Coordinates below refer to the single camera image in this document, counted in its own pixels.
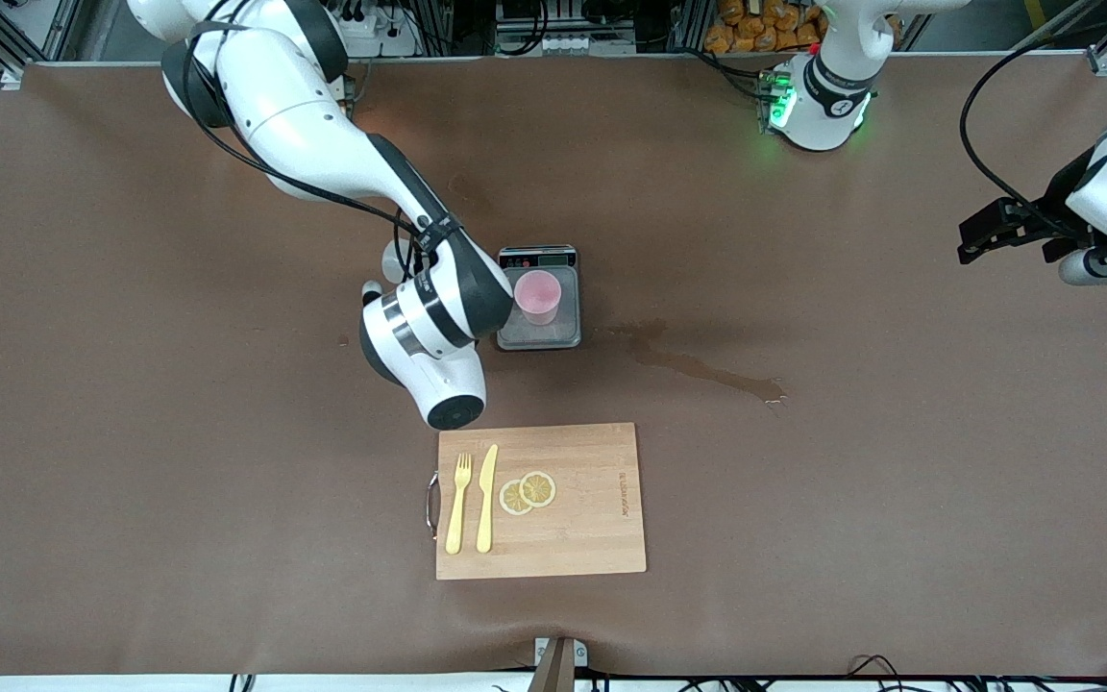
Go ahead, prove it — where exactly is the pink plastic cup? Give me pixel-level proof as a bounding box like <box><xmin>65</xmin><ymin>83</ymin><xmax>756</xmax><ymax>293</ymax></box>
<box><xmin>513</xmin><ymin>270</ymin><xmax>562</xmax><ymax>327</ymax></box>

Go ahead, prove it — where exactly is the orange snack bag pile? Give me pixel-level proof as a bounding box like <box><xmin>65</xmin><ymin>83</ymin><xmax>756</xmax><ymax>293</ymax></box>
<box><xmin>704</xmin><ymin>0</ymin><xmax>828</xmax><ymax>55</ymax></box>

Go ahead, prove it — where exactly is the white connector strip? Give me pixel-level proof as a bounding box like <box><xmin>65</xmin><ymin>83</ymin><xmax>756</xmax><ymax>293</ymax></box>
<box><xmin>496</xmin><ymin>34</ymin><xmax>636</xmax><ymax>57</ymax></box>

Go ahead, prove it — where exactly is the yellow plastic knife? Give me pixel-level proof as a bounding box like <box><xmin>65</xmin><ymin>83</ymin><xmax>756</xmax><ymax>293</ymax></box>
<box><xmin>476</xmin><ymin>443</ymin><xmax>500</xmax><ymax>555</ymax></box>

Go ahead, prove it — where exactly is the metal table edge bracket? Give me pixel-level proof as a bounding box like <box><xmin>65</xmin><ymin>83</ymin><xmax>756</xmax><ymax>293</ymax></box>
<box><xmin>529</xmin><ymin>636</ymin><xmax>589</xmax><ymax>692</ymax></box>

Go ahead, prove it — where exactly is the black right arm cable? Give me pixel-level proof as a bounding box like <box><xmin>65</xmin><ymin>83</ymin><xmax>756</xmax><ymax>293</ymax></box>
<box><xmin>179</xmin><ymin>0</ymin><xmax>439</xmax><ymax>282</ymax></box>

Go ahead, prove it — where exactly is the wooden cutting board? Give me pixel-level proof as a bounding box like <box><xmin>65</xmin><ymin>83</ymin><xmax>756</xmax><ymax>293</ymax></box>
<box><xmin>427</xmin><ymin>422</ymin><xmax>648</xmax><ymax>581</ymax></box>

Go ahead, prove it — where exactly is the white power strip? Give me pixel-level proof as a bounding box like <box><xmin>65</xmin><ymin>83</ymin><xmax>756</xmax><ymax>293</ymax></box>
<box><xmin>337</xmin><ymin>0</ymin><xmax>420</xmax><ymax>59</ymax></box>

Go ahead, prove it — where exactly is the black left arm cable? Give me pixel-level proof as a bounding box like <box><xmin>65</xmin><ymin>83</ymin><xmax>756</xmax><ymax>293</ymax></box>
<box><xmin>958</xmin><ymin>8</ymin><xmax>1107</xmax><ymax>232</ymax></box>

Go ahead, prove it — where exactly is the brown table cover sheet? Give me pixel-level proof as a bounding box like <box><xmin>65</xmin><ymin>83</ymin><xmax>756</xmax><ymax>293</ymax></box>
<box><xmin>0</xmin><ymin>53</ymin><xmax>1107</xmax><ymax>679</ymax></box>

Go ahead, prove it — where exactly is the yellow plastic fork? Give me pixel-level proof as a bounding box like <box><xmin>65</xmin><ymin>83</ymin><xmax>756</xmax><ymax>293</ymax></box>
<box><xmin>445</xmin><ymin>453</ymin><xmax>473</xmax><ymax>556</ymax></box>

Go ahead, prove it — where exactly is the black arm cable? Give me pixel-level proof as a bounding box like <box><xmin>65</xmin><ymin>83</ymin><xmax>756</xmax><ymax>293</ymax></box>
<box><xmin>958</xmin><ymin>8</ymin><xmax>1107</xmax><ymax>232</ymax></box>
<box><xmin>179</xmin><ymin>0</ymin><xmax>439</xmax><ymax>282</ymax></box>

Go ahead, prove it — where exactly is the grey digital kitchen scale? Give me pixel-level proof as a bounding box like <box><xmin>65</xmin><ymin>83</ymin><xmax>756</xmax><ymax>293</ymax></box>
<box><xmin>496</xmin><ymin>245</ymin><xmax>583</xmax><ymax>352</ymax></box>

